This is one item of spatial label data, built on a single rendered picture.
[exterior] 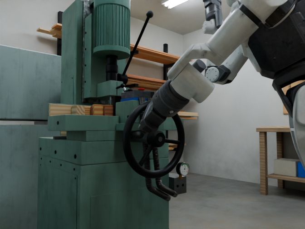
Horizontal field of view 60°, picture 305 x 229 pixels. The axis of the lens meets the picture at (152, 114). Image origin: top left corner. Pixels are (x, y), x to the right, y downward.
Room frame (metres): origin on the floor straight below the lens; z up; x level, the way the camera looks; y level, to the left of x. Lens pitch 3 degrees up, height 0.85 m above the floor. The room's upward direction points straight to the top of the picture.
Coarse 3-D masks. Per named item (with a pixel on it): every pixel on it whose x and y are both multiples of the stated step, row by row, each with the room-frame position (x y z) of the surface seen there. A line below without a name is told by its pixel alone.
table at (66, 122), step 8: (48, 120) 1.11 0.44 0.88; (56, 120) 1.03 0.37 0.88; (64, 120) 0.96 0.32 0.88; (72, 120) 0.97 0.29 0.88; (80, 120) 0.99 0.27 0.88; (88, 120) 1.01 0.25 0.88; (96, 120) 1.03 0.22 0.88; (104, 120) 1.05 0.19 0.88; (112, 120) 1.07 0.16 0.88; (168, 120) 1.26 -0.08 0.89; (48, 128) 1.11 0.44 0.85; (56, 128) 1.03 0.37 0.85; (64, 128) 0.96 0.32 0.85; (72, 128) 0.97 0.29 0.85; (80, 128) 0.99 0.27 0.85; (88, 128) 1.01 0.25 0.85; (96, 128) 1.03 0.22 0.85; (104, 128) 1.05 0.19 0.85; (112, 128) 1.07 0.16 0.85; (120, 128) 1.06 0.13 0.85; (136, 128) 1.03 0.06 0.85; (160, 128) 1.11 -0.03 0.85; (168, 128) 1.26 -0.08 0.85; (176, 128) 1.29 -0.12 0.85
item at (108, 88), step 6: (102, 84) 1.26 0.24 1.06; (108, 84) 1.21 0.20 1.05; (114, 84) 1.21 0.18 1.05; (120, 84) 1.23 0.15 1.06; (102, 90) 1.26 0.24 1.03; (108, 90) 1.21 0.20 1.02; (114, 90) 1.21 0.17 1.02; (120, 90) 1.23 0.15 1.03; (102, 96) 1.26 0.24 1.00; (108, 96) 1.25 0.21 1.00
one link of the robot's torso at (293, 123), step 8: (304, 88) 0.90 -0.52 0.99; (296, 96) 0.91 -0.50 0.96; (304, 96) 0.90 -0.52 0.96; (296, 104) 0.91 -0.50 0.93; (304, 104) 0.90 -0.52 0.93; (296, 112) 0.91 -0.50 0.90; (304, 112) 0.90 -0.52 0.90; (296, 120) 0.91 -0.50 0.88; (304, 120) 0.90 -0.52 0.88; (296, 128) 0.92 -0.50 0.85; (304, 128) 0.91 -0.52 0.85; (296, 136) 0.92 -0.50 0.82; (304, 136) 0.91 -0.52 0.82; (296, 144) 1.02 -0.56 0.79; (304, 144) 0.92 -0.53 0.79; (304, 152) 0.93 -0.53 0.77; (304, 160) 0.93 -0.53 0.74; (304, 168) 1.01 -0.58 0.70
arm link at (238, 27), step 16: (240, 0) 0.59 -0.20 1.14; (256, 0) 0.57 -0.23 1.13; (272, 0) 0.57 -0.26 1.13; (288, 0) 0.58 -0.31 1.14; (240, 16) 0.58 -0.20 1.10; (256, 16) 0.58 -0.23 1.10; (272, 16) 0.59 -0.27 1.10; (224, 32) 0.61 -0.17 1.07; (240, 32) 0.60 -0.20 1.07; (224, 48) 0.62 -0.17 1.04
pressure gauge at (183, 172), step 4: (180, 164) 1.23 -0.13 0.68; (184, 164) 1.24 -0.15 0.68; (188, 164) 1.25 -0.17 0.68; (176, 168) 1.24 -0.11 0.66; (180, 168) 1.22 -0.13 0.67; (184, 168) 1.24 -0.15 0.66; (188, 168) 1.26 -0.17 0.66; (180, 172) 1.22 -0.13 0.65; (184, 172) 1.24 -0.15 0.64; (188, 172) 1.25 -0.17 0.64; (180, 176) 1.25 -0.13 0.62
